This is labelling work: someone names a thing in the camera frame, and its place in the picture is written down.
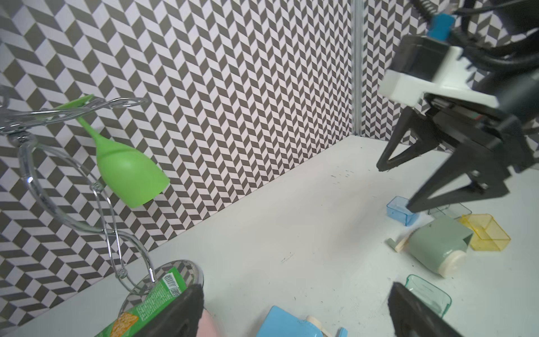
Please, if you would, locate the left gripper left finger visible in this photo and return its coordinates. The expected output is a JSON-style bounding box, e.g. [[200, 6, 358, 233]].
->
[[135, 284, 204, 337]]

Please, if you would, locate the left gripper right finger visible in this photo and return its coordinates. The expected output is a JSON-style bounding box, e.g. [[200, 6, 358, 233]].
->
[[388, 282, 462, 337]]

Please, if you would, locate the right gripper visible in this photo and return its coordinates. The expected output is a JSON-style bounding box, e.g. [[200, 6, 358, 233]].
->
[[375, 67, 539, 214]]

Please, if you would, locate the pink pencil sharpener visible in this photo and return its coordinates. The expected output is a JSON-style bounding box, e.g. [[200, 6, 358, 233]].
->
[[196, 309, 221, 337]]

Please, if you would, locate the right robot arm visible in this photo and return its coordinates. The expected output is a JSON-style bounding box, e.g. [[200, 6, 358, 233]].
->
[[377, 1, 538, 212]]

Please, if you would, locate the grey transparent tray right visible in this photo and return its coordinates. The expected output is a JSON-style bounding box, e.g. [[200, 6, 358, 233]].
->
[[428, 204, 472, 219]]

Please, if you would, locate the blue transparent tray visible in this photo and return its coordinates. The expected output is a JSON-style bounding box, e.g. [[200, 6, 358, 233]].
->
[[386, 196, 420, 227]]

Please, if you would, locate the blue pencil sharpener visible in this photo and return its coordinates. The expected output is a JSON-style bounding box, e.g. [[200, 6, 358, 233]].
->
[[256, 306, 348, 337]]

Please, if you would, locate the yellow transparent tray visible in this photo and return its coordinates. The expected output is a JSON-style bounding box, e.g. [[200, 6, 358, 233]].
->
[[458, 214, 511, 252]]

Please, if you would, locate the green snack packet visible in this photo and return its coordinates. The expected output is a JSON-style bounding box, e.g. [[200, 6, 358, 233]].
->
[[97, 267, 187, 337]]

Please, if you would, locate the green plastic cup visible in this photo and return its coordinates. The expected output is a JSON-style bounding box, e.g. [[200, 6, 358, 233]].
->
[[77, 117, 170, 209]]

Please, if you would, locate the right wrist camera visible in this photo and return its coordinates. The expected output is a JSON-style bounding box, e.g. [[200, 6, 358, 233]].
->
[[378, 13, 499, 108]]

